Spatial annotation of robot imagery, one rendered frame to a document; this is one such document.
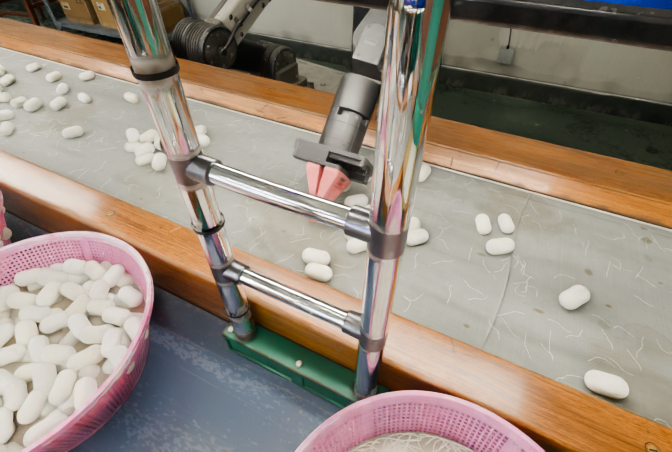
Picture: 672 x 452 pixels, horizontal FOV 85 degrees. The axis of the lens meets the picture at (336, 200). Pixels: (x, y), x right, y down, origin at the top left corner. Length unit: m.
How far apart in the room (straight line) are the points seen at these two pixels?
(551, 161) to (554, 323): 0.28
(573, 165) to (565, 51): 1.92
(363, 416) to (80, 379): 0.28
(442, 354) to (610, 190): 0.38
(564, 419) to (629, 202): 0.36
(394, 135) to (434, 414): 0.29
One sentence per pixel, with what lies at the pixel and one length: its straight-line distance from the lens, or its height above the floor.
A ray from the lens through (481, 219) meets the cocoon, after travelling 0.54.
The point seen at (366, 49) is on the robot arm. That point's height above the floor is 0.93.
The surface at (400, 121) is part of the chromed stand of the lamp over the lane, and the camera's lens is 0.16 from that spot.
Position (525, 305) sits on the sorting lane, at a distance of 0.50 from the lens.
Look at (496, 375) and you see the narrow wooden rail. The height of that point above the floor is 0.77.
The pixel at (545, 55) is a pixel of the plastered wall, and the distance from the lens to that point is 2.58.
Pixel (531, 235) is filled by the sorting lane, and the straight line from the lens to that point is 0.57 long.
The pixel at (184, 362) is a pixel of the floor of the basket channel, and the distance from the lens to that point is 0.52.
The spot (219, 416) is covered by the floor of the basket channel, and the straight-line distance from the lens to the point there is 0.48.
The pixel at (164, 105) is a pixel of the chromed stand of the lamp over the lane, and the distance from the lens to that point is 0.25.
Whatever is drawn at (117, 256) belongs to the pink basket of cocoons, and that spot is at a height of 0.75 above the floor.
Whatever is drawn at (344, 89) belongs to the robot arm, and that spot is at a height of 0.89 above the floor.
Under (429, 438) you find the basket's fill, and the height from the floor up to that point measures 0.73.
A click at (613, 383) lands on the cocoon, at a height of 0.76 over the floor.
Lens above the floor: 1.12
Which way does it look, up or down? 43 degrees down
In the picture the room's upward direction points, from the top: straight up
